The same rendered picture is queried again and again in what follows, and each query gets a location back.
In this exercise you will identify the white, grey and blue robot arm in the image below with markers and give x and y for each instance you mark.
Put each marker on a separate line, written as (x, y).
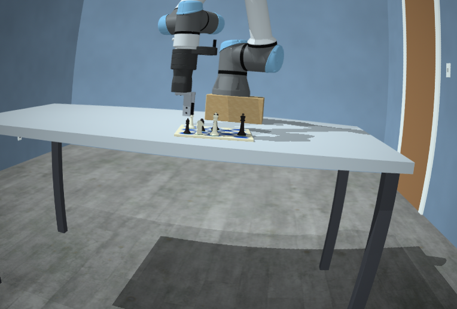
(260, 53)

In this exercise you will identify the blue and cream chessboard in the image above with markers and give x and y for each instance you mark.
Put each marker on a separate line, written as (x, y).
(224, 134)

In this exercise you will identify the black bishop chess piece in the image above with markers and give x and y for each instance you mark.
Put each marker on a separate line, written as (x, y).
(187, 127)

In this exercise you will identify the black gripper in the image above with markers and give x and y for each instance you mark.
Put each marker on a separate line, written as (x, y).
(184, 61)

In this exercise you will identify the black chess king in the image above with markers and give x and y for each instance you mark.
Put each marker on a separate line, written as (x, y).
(241, 132)

